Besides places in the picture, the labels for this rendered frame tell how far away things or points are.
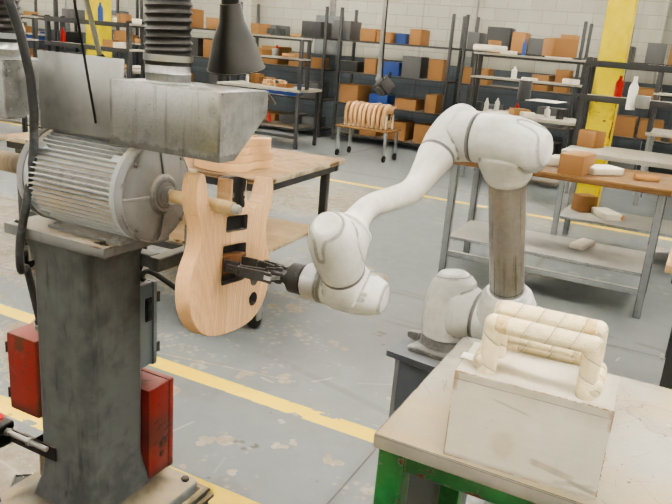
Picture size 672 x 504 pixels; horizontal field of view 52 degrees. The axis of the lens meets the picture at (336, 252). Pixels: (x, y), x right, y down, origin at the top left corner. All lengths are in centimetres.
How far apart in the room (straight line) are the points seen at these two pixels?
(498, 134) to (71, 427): 140
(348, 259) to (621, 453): 65
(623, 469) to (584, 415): 22
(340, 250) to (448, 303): 81
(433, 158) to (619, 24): 651
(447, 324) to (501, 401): 96
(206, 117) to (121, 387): 92
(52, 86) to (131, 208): 38
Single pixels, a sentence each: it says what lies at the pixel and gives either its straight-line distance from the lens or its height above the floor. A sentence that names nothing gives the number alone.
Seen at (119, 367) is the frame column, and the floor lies 73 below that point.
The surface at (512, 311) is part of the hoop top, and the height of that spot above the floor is 120.
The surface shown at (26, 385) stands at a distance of 219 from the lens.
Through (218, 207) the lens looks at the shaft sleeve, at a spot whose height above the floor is 125.
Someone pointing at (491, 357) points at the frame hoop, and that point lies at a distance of 126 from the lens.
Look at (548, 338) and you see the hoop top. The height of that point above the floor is 120.
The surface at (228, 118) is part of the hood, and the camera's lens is 147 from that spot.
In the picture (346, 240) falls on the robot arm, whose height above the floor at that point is 125.
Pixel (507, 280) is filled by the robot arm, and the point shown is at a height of 103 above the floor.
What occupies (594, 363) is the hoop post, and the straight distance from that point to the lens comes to 123.
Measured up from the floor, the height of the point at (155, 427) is 48.
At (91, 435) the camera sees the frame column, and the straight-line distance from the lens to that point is 208.
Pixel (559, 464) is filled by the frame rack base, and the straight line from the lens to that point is 131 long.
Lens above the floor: 164
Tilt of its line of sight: 17 degrees down
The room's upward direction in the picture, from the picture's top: 5 degrees clockwise
